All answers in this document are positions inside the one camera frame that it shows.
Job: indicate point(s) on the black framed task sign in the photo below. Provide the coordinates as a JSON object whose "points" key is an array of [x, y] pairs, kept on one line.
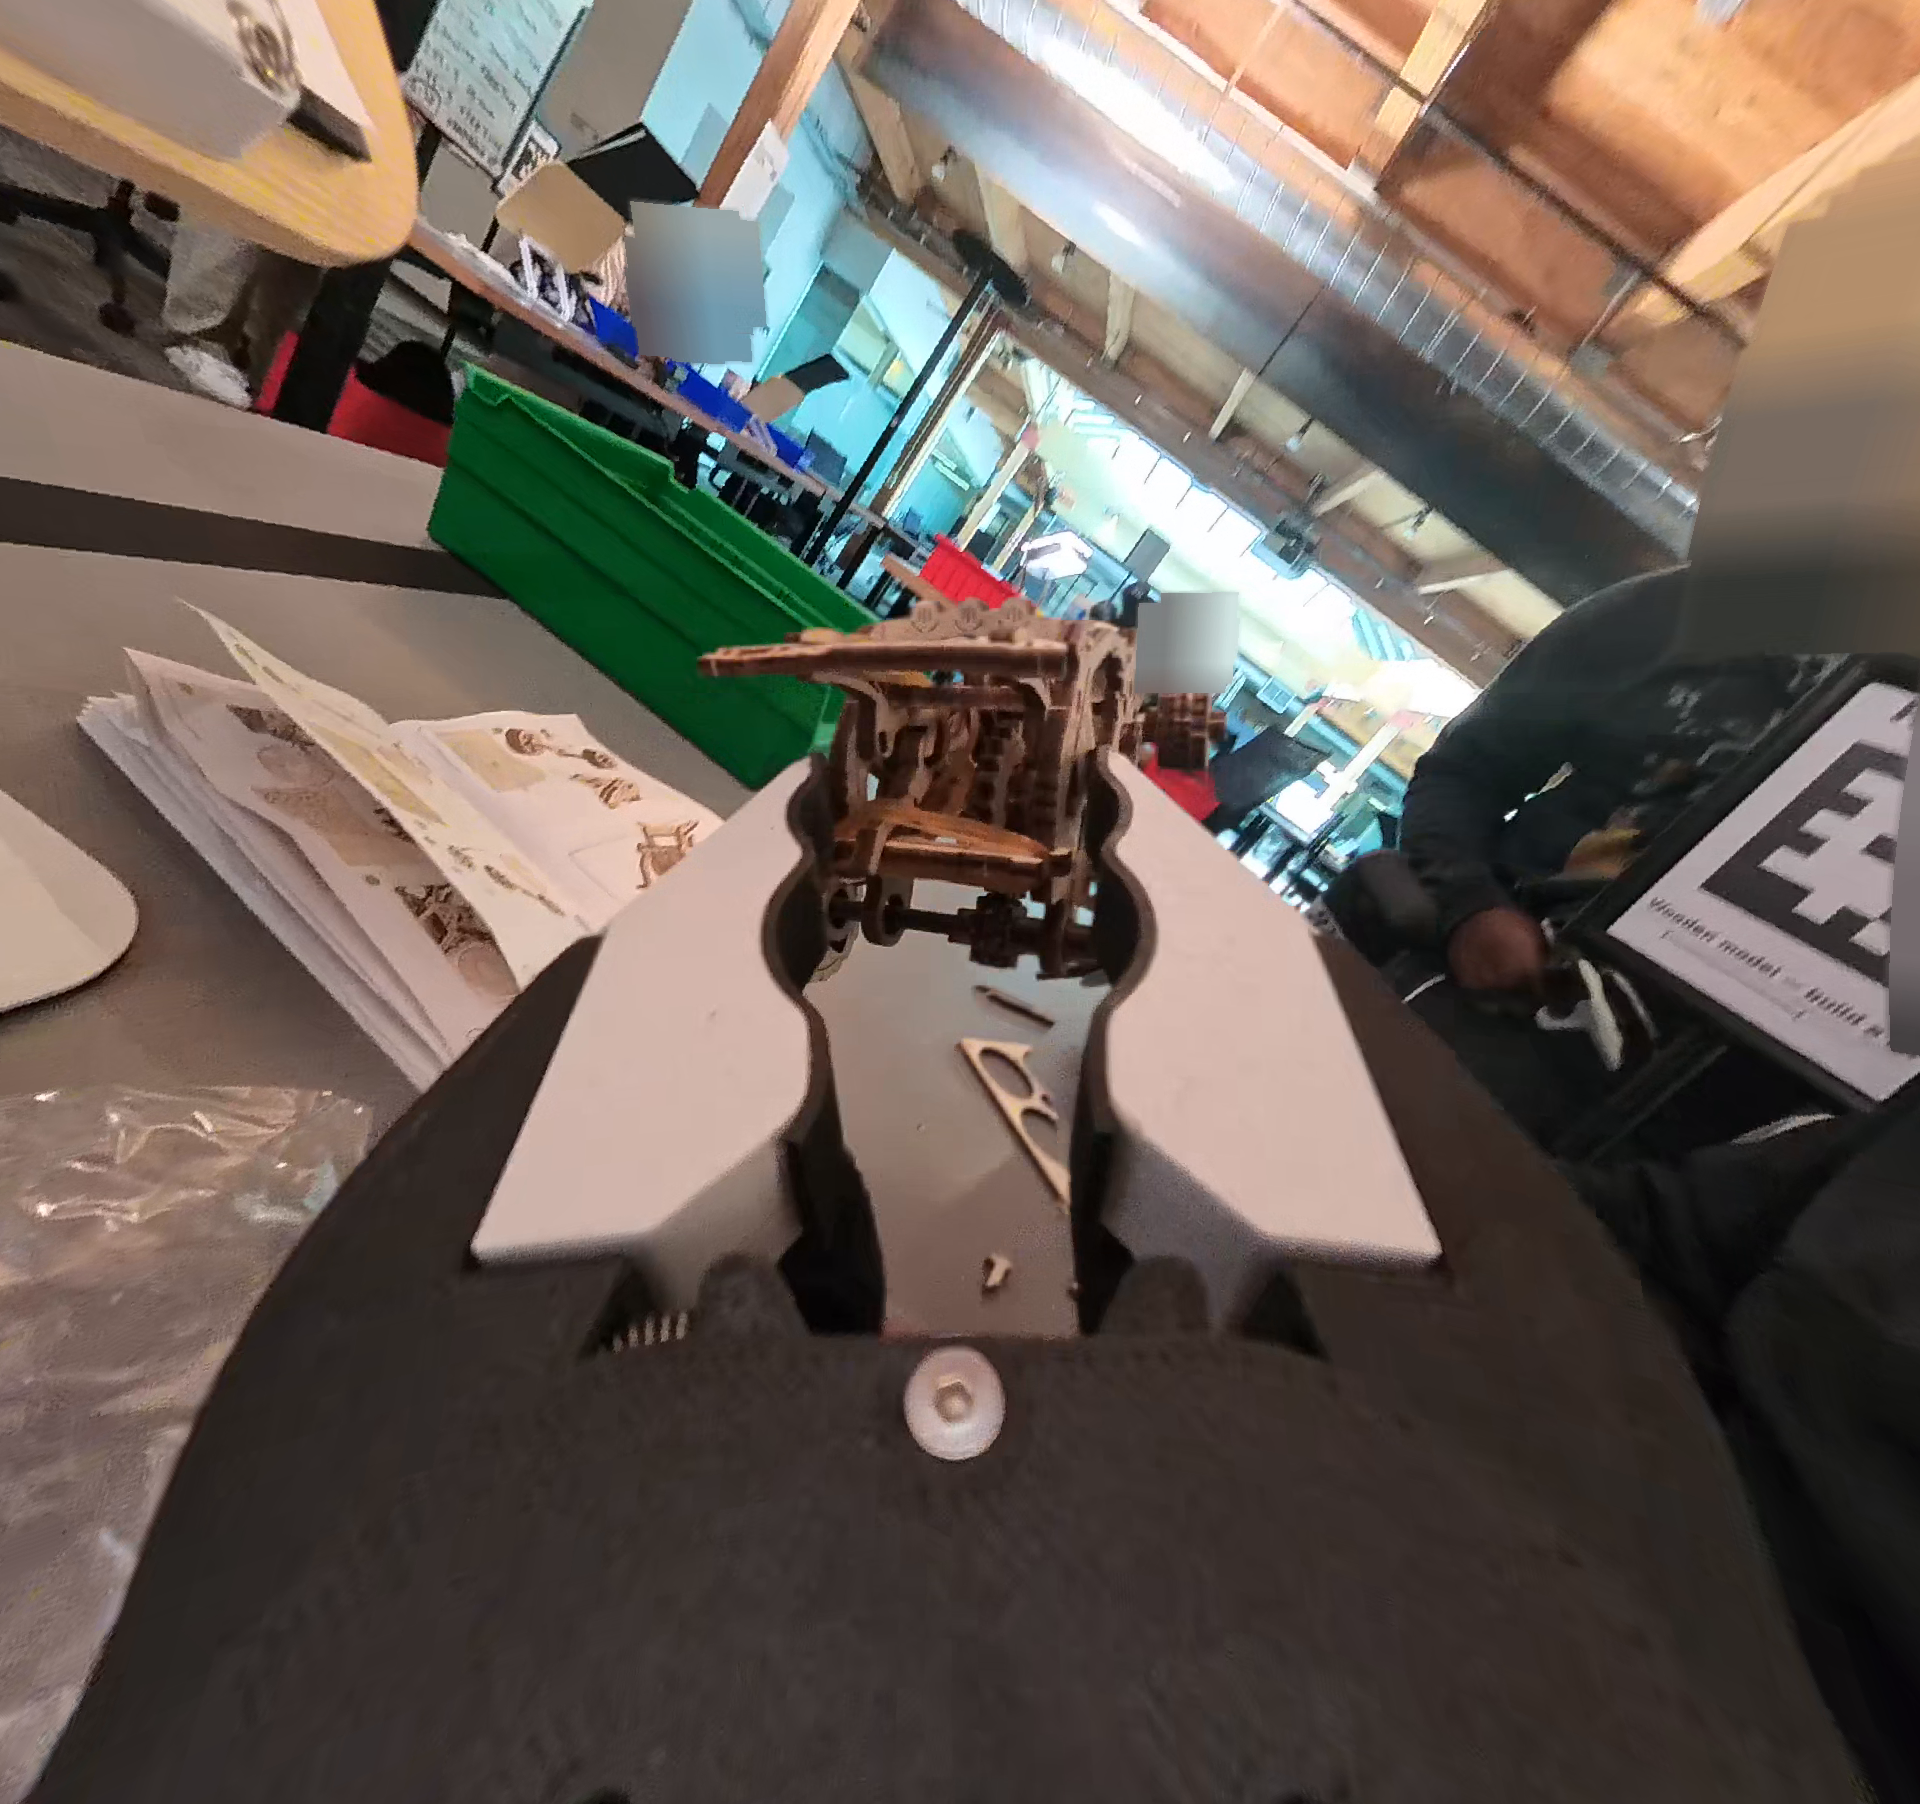
{"points": [[1796, 842]]}

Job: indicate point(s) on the clear plastic bag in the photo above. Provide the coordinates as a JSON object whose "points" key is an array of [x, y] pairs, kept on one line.
{"points": [[139, 1309]]}

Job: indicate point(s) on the tan clipboard board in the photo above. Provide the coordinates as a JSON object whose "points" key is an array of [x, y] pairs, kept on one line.
{"points": [[344, 177]]}

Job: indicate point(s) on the tan cardboard sheet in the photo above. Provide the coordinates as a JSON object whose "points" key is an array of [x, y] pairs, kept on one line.
{"points": [[562, 219]]}

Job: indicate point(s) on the whiteboard with writing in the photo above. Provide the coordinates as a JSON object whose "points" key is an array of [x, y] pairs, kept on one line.
{"points": [[499, 31]]}

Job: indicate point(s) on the wooden buggy model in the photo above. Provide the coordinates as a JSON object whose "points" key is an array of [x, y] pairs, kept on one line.
{"points": [[965, 789]]}

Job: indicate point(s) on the flat wooden triangular part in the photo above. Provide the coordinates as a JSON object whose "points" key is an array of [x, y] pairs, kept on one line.
{"points": [[1040, 1116]]}

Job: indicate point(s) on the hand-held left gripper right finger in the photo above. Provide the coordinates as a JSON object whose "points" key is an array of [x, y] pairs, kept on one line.
{"points": [[1271, 1082]]}

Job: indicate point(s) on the person's black clothing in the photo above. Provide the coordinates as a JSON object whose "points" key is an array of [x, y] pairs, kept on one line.
{"points": [[1796, 1387]]}

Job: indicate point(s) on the dark wooden stick part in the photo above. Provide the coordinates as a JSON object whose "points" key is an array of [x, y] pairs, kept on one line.
{"points": [[1015, 1007]]}

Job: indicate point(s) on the silver ventilation duct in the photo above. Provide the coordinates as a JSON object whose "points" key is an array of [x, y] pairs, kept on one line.
{"points": [[1344, 275]]}

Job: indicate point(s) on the black framed code sign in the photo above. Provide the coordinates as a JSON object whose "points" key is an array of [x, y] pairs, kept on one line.
{"points": [[528, 155]]}

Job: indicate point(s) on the wooden support post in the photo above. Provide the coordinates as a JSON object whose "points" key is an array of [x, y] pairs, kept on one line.
{"points": [[792, 44]]}

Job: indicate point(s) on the black office chair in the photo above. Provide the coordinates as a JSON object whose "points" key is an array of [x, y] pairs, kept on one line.
{"points": [[116, 225]]}

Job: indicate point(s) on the green plastic bin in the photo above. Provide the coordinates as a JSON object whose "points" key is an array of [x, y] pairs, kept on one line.
{"points": [[628, 572]]}

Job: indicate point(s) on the red plastic bin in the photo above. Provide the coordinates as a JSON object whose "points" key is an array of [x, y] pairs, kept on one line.
{"points": [[968, 583]]}

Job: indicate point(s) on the white instruction booklet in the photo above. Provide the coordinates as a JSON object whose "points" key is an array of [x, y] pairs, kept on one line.
{"points": [[372, 817]]}

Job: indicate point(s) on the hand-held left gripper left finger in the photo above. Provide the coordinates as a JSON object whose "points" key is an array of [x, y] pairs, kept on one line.
{"points": [[658, 1082]]}

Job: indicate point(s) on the blue storage bin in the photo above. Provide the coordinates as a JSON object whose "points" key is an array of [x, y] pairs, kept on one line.
{"points": [[703, 392], [607, 322]]}

